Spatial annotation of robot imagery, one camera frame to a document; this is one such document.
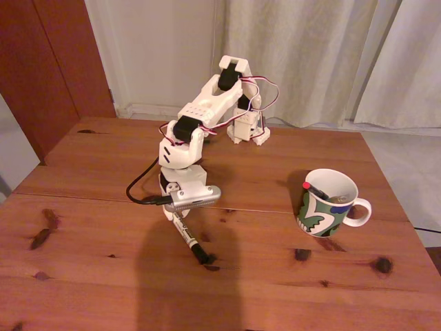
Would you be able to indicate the silver camera box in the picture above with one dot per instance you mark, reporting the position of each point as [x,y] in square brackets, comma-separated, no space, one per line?
[196,200]

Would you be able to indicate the white furniture panel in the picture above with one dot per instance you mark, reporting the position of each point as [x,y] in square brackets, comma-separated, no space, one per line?
[13,155]

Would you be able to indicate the white green patterned mug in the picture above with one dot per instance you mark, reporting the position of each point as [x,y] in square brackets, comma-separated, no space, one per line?
[320,217]

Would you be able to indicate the pale curtain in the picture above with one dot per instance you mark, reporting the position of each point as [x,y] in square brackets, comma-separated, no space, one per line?
[410,76]
[327,62]

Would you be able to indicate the white marker black cap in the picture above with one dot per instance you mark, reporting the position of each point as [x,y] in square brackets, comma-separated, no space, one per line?
[187,238]

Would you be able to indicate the brown wooden door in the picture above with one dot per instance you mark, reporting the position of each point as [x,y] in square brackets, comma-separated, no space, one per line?
[41,69]

